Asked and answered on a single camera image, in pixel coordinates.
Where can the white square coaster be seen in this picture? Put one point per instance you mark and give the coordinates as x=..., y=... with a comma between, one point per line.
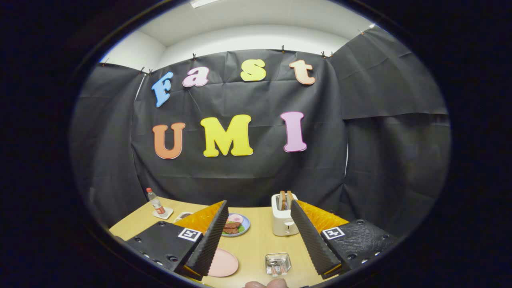
x=168, y=213

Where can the clear water bottle red label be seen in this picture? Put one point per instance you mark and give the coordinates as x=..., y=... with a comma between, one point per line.
x=156, y=204

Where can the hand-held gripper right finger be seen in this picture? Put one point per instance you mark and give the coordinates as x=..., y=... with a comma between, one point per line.
x=312, y=240

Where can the toast bread slice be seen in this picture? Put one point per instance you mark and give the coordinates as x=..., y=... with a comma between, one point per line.
x=289, y=198
x=282, y=200

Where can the pink plate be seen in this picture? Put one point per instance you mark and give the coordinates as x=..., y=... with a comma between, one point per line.
x=224, y=262

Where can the white toaster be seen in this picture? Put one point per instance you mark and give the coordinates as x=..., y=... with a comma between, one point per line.
x=282, y=224

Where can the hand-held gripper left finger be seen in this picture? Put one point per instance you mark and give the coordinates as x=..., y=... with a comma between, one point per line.
x=210, y=240

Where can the ceiling light panel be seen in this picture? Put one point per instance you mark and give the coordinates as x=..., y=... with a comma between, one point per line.
x=204, y=2

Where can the brown grilled meat strip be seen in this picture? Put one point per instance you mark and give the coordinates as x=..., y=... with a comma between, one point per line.
x=230, y=230
x=231, y=225

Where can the blue plate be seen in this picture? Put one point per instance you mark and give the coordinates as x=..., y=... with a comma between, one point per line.
x=245, y=228

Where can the pink ham slice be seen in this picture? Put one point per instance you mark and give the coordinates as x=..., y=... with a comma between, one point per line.
x=235, y=218

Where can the white divided grain tray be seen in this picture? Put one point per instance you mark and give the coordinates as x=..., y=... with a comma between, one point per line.
x=183, y=215

